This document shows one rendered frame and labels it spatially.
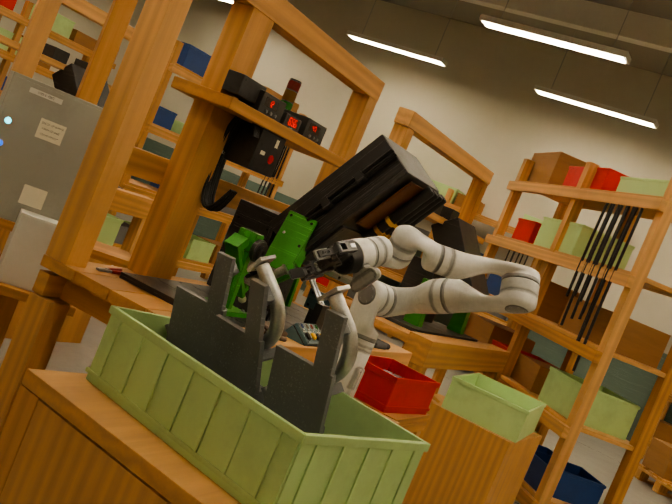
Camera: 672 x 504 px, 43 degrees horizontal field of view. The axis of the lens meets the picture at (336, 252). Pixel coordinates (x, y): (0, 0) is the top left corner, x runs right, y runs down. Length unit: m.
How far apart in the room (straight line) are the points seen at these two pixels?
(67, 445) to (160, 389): 0.20
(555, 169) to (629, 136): 5.39
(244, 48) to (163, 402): 1.53
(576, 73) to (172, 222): 9.92
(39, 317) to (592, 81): 10.37
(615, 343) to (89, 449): 3.82
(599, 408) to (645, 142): 7.07
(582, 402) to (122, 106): 3.34
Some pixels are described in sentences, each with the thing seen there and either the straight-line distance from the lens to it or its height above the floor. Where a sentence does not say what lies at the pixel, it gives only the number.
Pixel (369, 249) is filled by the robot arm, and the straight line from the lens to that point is 1.88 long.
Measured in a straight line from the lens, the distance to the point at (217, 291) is 1.84.
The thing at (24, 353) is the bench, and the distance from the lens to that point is 2.72.
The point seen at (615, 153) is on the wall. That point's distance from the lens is 12.00.
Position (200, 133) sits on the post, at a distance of 2.91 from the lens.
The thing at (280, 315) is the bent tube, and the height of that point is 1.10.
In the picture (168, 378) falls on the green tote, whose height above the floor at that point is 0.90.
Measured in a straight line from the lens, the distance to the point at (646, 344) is 5.36.
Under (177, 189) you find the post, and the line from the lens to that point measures 2.92.
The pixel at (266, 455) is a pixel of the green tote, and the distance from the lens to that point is 1.55.
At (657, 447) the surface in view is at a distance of 9.29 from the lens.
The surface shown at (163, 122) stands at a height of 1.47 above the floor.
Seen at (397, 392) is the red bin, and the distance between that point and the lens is 2.77.
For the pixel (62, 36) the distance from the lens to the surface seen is 11.12.
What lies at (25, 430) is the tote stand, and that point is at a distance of 1.88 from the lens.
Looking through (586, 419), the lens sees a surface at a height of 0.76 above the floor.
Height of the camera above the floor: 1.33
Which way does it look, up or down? 3 degrees down
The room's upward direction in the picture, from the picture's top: 22 degrees clockwise
